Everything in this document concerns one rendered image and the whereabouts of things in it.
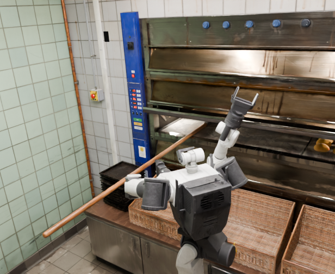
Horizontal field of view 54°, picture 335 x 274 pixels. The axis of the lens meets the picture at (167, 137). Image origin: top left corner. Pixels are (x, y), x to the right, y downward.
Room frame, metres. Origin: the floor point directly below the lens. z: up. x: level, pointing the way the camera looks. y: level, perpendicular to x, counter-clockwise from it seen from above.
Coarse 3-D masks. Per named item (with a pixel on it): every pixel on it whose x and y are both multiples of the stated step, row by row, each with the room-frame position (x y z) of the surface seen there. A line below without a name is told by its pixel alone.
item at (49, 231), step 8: (200, 128) 2.62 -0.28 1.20; (184, 136) 2.44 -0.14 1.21; (176, 144) 2.30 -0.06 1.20; (168, 152) 2.20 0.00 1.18; (152, 160) 2.04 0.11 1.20; (144, 168) 1.96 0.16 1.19; (120, 184) 1.76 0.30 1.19; (104, 192) 1.66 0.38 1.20; (96, 200) 1.59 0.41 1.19; (80, 208) 1.51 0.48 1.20; (88, 208) 1.54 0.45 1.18; (72, 216) 1.45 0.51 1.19; (56, 224) 1.38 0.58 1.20; (64, 224) 1.40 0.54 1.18; (48, 232) 1.32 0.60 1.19
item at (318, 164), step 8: (160, 136) 2.63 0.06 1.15; (168, 136) 2.59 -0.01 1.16; (176, 136) 2.54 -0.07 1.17; (192, 136) 2.50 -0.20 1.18; (200, 144) 2.41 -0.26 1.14; (208, 144) 2.37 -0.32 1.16; (216, 144) 2.33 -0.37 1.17; (240, 144) 2.28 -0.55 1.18; (248, 152) 2.19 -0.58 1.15; (256, 152) 2.16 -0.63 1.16; (264, 152) 2.13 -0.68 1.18; (272, 152) 2.11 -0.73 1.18; (280, 152) 2.10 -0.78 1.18; (288, 160) 2.03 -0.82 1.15; (296, 160) 2.00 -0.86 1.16; (304, 160) 1.97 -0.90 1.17; (312, 160) 1.95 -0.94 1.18; (320, 160) 1.94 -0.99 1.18; (328, 160) 1.93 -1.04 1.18; (328, 168) 1.89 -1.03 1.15
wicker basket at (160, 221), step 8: (136, 200) 2.29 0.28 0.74; (128, 208) 2.22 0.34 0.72; (136, 208) 2.20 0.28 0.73; (168, 208) 2.38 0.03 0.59; (136, 216) 2.19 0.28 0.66; (144, 216) 2.14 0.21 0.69; (152, 216) 2.09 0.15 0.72; (160, 216) 2.27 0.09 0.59; (168, 216) 2.26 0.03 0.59; (136, 224) 2.19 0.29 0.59; (144, 224) 2.15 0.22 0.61; (152, 224) 2.10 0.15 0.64; (160, 224) 2.05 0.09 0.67; (168, 224) 2.02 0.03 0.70; (176, 224) 1.97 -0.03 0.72; (160, 232) 2.06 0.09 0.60; (168, 232) 2.02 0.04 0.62; (176, 232) 2.06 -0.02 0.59
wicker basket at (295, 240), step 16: (304, 208) 1.92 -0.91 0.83; (304, 224) 1.89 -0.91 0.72; (320, 224) 1.84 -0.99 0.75; (304, 240) 1.86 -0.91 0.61; (320, 240) 1.81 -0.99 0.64; (288, 256) 1.66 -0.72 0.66; (304, 256) 1.73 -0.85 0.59; (320, 256) 1.72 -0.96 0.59; (288, 272) 1.53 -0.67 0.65; (304, 272) 1.48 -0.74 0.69; (320, 272) 1.44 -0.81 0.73
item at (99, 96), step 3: (90, 90) 2.97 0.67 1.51; (93, 90) 2.95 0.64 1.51; (96, 90) 2.93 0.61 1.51; (99, 90) 2.94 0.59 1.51; (102, 90) 2.97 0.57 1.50; (90, 93) 2.97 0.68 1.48; (93, 93) 2.95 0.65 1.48; (96, 93) 2.92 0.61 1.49; (99, 93) 2.93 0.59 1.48; (102, 93) 2.97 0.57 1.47; (96, 96) 2.93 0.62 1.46; (99, 96) 2.93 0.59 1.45; (102, 96) 2.96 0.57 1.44; (93, 99) 2.95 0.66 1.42; (96, 99) 2.93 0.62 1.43; (99, 99) 2.92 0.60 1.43; (102, 99) 2.96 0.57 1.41
